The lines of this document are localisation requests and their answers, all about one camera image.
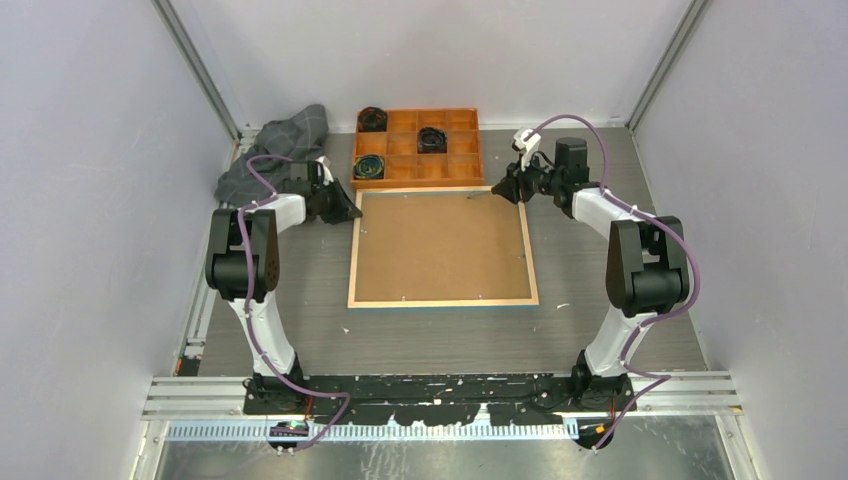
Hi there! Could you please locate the green black tape roll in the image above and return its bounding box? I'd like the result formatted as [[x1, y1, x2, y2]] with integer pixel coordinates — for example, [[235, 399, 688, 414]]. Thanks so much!
[[352, 154, 385, 180]]

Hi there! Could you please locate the purple cable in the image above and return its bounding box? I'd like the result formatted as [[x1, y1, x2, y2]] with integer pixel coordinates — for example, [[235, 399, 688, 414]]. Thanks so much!
[[529, 113, 704, 454], [237, 154, 354, 454]]

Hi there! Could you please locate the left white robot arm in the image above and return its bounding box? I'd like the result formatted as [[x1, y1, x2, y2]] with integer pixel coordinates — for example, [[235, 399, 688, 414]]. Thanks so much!
[[205, 156, 362, 414]]

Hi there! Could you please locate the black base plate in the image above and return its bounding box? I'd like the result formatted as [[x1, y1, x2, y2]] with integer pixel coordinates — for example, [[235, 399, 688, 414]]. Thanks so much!
[[241, 373, 635, 427]]

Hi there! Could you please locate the black yellow screwdriver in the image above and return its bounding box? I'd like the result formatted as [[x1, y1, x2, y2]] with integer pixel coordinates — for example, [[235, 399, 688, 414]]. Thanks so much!
[[466, 190, 492, 199]]

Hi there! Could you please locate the black tape roll top left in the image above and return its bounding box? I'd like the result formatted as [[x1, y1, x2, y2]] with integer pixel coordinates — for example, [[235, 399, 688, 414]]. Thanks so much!
[[357, 106, 389, 133]]

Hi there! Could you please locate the aluminium rail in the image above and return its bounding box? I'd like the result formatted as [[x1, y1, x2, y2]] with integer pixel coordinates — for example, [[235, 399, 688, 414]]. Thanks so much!
[[142, 372, 744, 442], [173, 129, 256, 376]]

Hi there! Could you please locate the aluminium left rail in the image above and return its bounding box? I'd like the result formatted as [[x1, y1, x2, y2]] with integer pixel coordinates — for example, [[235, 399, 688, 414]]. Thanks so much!
[[173, 129, 256, 376]]

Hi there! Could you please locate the aluminium front rail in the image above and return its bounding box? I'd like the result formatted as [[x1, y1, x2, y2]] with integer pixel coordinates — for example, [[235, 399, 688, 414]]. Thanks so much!
[[142, 372, 744, 442]]

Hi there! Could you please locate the grey checked cloth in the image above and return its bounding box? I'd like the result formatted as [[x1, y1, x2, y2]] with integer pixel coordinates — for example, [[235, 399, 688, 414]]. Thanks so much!
[[214, 104, 329, 206]]

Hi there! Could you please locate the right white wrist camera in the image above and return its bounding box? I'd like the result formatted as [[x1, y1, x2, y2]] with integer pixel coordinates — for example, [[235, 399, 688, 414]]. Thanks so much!
[[512, 128, 541, 171]]

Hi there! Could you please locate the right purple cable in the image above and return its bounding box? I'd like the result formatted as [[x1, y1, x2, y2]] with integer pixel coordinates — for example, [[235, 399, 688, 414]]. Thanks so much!
[[529, 113, 704, 454]]

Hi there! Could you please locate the blue picture frame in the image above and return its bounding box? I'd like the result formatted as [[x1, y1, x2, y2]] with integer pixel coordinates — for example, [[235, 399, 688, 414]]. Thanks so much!
[[347, 186, 540, 310]]

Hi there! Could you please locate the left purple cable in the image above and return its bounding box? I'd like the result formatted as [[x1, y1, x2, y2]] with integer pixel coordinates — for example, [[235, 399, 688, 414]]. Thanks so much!
[[237, 154, 354, 454]]

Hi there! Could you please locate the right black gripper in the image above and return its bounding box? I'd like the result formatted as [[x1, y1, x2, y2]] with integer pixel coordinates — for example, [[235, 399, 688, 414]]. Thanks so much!
[[493, 151, 563, 205]]

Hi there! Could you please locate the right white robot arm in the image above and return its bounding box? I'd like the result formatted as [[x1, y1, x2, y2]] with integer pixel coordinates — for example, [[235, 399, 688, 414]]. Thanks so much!
[[491, 129, 690, 411]]

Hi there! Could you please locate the black tape roll centre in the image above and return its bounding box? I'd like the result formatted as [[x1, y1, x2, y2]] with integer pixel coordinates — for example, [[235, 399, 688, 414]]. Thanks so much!
[[417, 126, 448, 154]]

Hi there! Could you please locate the orange compartment tray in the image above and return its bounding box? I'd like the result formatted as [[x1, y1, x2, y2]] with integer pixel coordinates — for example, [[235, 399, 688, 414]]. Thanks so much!
[[351, 106, 484, 190]]

